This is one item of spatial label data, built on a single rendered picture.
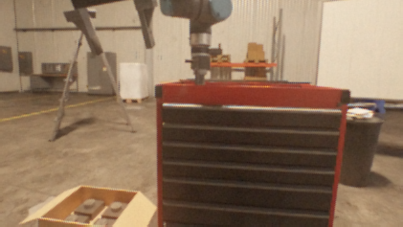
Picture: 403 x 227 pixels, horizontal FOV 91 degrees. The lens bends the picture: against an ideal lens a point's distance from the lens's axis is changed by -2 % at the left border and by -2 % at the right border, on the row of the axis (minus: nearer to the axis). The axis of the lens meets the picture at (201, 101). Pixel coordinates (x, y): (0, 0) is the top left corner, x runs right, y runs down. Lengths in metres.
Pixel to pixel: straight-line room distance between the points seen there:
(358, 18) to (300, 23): 6.42
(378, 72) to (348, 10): 0.82
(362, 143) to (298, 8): 7.86
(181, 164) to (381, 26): 2.82
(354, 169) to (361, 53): 1.43
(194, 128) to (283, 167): 0.37
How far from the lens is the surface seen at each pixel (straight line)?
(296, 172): 0.89
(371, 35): 3.15
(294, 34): 9.35
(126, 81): 7.33
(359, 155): 2.29
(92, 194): 1.63
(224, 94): 0.78
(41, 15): 12.45
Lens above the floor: 0.98
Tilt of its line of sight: 7 degrees down
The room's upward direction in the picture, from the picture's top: 1 degrees clockwise
